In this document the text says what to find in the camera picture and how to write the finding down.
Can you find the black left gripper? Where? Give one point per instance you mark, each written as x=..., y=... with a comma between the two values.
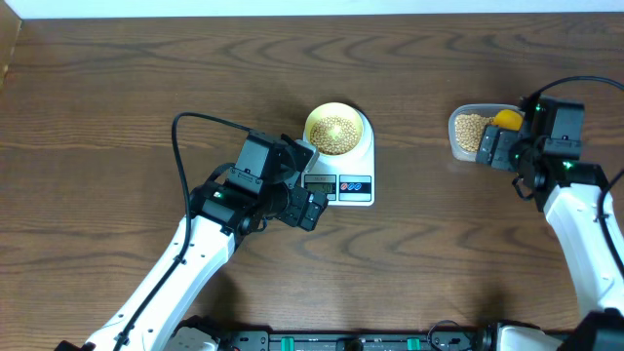
x=292, y=214

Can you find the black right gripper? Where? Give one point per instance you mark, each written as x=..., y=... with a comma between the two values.
x=498, y=157

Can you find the yellow measuring scoop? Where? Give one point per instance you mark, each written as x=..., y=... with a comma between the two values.
x=508, y=119

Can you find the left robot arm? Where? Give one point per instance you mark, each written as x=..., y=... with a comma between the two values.
x=220, y=216

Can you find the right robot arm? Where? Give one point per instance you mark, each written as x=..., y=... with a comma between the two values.
x=575, y=199

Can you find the white kitchen scale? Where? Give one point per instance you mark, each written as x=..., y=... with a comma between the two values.
x=347, y=179

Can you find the soybeans in bowl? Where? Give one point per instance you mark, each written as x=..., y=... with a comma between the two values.
x=335, y=135

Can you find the yellow bowl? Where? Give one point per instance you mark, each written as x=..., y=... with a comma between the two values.
x=333, y=109

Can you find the soybeans in container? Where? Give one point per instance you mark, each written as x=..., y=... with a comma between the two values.
x=469, y=129

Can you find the clear plastic container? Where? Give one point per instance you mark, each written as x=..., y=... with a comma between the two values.
x=483, y=109

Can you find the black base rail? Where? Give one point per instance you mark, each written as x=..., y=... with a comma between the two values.
x=370, y=341

